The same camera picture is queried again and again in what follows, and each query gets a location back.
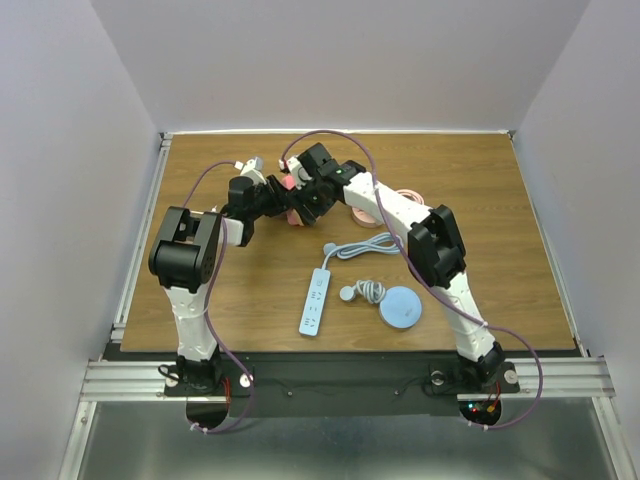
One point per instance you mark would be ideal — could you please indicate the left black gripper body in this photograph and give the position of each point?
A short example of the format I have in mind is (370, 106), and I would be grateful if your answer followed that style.
(268, 203)

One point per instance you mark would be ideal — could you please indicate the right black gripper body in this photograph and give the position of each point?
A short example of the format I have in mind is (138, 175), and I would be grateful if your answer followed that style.
(313, 197)

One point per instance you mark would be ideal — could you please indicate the pink triangular socket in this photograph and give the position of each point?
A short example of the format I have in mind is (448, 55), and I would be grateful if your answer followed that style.
(292, 215)

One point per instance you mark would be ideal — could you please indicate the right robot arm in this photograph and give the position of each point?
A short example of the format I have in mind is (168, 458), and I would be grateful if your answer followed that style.
(429, 240)

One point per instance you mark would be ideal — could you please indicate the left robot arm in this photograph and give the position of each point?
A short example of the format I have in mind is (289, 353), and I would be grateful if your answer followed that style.
(185, 259)

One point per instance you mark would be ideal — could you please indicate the blue power strip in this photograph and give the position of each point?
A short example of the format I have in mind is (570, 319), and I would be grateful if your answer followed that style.
(383, 243)

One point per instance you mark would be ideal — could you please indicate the blue round socket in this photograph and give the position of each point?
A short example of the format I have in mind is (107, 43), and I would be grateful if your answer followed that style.
(399, 307)

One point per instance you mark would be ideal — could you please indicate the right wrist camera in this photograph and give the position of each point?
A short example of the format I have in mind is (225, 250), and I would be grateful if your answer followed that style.
(295, 175)

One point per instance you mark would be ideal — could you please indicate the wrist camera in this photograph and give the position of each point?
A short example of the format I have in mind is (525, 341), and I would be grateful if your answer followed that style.
(295, 175)
(252, 169)

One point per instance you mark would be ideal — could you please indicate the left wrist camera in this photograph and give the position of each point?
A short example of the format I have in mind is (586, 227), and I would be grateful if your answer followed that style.
(252, 169)

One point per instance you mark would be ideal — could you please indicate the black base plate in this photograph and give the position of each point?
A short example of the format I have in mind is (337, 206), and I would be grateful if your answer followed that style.
(334, 384)

